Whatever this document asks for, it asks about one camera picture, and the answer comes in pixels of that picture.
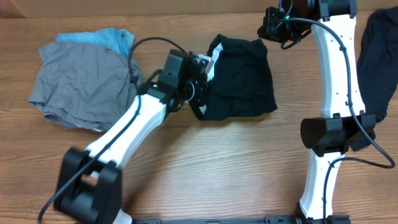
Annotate black shorts with white waistband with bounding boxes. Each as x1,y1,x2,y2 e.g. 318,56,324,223
192,34,277,121

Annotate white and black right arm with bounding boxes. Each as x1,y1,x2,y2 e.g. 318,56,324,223
257,1,376,223

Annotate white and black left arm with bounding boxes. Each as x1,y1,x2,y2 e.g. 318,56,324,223
53,50,215,224

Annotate blue folded garment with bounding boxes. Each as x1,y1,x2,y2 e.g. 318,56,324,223
55,27,135,57

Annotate black garment at right edge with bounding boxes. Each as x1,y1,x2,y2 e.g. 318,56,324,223
357,7,397,123

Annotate grey folded garment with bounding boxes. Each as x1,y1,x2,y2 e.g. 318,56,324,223
29,42,142,132

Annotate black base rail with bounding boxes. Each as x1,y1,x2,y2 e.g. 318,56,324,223
113,215,351,224

